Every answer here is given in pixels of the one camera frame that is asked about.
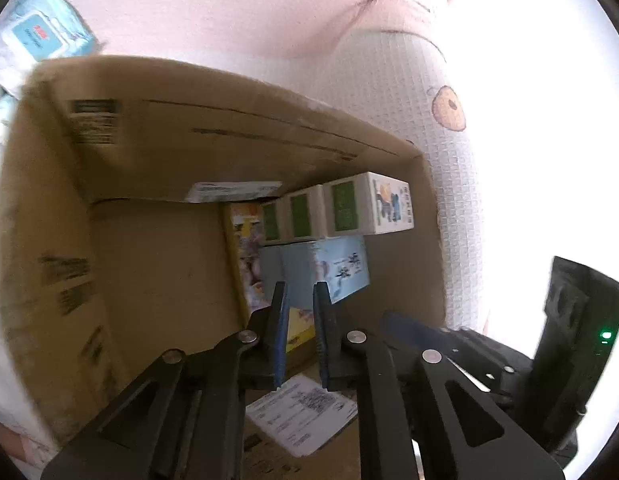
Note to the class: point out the white box with green label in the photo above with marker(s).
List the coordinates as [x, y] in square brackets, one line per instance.
[347, 205]
[272, 222]
[302, 212]

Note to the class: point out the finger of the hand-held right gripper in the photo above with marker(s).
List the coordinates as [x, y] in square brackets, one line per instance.
[414, 327]

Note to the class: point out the pink printed blanket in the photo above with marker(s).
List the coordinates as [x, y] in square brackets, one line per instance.
[239, 5]

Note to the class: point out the brown cardboard box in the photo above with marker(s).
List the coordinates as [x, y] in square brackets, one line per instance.
[154, 260]

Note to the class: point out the white printed paper sheet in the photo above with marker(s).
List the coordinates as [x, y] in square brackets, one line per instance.
[299, 410]

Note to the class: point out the white shipping label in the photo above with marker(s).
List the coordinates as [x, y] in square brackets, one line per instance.
[229, 191]

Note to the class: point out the light blue cartoon box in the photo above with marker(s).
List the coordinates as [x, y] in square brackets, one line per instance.
[299, 265]

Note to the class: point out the light blue wipes packet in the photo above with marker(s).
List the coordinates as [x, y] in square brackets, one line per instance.
[37, 35]

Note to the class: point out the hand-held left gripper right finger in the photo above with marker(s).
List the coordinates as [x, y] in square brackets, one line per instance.
[321, 345]

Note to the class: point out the yellow colourful box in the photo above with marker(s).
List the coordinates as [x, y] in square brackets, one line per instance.
[244, 245]

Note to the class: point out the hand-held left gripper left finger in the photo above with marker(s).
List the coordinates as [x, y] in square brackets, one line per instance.
[280, 345]

